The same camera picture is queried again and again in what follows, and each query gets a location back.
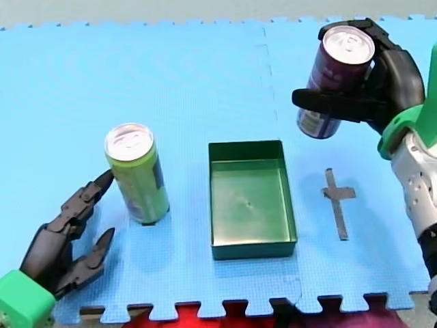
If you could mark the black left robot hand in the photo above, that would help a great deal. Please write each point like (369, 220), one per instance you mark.
(51, 246)

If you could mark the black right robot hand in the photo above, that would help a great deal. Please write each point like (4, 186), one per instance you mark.
(396, 78)

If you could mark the dark purple drink can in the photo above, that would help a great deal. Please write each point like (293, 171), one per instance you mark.
(333, 73)

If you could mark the green drink can dark band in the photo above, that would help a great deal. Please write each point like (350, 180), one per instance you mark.
(140, 174)

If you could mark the shallow green tray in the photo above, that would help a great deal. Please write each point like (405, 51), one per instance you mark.
(251, 201)

